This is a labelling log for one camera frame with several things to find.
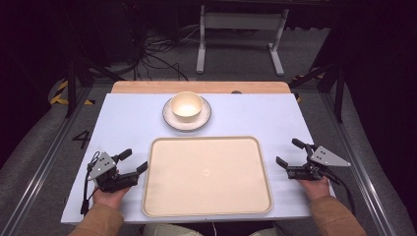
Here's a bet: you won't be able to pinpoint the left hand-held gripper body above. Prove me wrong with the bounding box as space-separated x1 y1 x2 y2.
87 150 141 194

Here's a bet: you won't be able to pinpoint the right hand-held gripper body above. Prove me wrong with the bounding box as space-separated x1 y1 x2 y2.
285 143 352 181

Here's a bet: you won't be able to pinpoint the white plate with dark rim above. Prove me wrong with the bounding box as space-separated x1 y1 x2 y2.
161 96 212 133

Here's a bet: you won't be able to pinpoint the beige tray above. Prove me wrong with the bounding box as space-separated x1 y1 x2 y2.
142 136 273 218

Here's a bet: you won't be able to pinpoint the cream bowl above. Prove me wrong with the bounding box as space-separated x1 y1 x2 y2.
169 90 205 124

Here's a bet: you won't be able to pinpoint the person's right hand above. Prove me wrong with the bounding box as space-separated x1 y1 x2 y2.
296 176 331 202

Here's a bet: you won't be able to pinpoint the person's left hand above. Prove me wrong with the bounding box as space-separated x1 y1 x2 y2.
91 168 132 210

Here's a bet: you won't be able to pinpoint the white board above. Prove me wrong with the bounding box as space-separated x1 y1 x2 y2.
60 92 336 225

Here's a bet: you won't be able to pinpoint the black tripod stand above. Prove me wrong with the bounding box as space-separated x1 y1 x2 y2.
288 62 347 124
63 55 127 119

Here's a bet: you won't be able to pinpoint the person's legs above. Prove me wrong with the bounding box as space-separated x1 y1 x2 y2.
142 223 279 236

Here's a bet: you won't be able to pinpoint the wooden table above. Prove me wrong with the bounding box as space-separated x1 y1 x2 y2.
111 81 292 95

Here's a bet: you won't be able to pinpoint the white metal stand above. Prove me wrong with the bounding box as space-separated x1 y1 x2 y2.
196 4 290 78

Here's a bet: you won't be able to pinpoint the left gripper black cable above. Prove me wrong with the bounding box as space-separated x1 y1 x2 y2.
80 150 101 216

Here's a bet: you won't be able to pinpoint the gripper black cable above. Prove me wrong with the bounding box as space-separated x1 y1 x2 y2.
319 163 357 215
80 150 101 216

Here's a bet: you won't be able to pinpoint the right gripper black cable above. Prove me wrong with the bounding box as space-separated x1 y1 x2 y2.
319 163 357 215

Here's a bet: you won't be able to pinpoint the aluminium rail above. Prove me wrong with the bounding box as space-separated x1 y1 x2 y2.
0 87 94 236
319 91 399 236

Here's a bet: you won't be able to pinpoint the tangle of black floor cables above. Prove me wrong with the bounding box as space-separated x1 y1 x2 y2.
132 24 201 82

